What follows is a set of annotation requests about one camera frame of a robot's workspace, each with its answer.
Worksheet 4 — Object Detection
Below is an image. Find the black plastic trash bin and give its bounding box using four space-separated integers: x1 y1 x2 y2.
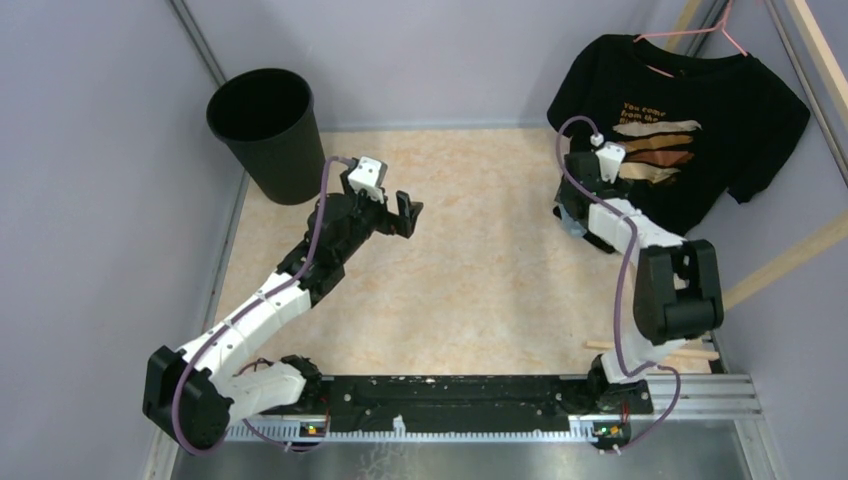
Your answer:
206 68 325 206

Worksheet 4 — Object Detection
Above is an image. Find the pink wire clothes hanger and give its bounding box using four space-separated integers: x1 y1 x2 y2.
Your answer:
633 0 749 57

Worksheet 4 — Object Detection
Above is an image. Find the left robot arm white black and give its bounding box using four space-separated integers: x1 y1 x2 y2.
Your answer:
142 190 424 456

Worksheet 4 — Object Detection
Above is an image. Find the light blue plastic trash bag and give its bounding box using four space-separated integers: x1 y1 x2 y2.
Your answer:
553 203 587 238

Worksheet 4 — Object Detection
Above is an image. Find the wooden frame bar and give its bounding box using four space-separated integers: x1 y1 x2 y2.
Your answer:
723 210 847 311

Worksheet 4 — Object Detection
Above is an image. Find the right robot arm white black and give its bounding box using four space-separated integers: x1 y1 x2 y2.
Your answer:
554 147 724 414

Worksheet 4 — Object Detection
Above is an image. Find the black printed t-shirt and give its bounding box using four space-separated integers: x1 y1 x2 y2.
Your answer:
547 34 811 235

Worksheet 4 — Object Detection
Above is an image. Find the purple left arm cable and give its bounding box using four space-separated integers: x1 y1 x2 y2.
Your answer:
171 156 359 458

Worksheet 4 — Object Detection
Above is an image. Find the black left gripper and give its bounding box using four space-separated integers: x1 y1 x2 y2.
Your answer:
336 170 422 262

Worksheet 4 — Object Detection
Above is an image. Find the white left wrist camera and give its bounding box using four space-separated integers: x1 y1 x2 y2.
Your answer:
347 156 388 204

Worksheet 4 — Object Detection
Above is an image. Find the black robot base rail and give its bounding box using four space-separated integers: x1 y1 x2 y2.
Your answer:
228 374 654 453

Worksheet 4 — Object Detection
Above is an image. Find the wooden stick on floor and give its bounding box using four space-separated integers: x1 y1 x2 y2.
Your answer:
583 340 720 362

